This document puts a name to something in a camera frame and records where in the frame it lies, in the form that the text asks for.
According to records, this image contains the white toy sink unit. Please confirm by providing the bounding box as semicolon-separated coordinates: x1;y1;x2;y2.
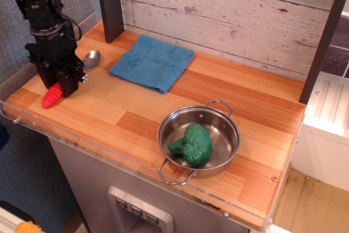
291;72;348;190

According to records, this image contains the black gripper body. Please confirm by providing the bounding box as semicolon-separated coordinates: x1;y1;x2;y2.
25;21;87;83

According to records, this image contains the blue cloth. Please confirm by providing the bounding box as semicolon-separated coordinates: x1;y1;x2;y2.
109;34;195;94

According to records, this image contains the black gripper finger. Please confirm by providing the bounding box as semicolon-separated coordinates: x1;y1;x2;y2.
35;62;58;89
56;72;79;98

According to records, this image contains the green toy broccoli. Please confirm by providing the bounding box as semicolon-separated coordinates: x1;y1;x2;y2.
169;123;213;166

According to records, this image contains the dark right shelf post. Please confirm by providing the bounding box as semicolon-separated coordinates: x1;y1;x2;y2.
299;0;346;104

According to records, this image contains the clear acrylic edge guard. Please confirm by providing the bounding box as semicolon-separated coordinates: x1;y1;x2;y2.
3;100;295;232

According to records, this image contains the grey cabinet with dispenser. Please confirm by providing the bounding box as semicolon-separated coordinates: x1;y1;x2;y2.
49;139;249;232

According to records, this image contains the steel pot with handles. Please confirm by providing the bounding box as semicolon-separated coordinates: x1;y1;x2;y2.
157;101;240;186

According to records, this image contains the red handled metal spoon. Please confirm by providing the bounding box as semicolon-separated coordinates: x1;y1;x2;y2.
41;50;101;109

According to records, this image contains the yellow object at corner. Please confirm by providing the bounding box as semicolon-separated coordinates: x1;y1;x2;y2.
14;222;43;233

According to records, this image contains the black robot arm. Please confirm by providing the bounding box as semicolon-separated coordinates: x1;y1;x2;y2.
15;0;88;97

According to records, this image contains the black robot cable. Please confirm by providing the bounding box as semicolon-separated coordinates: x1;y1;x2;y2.
61;13;83;41

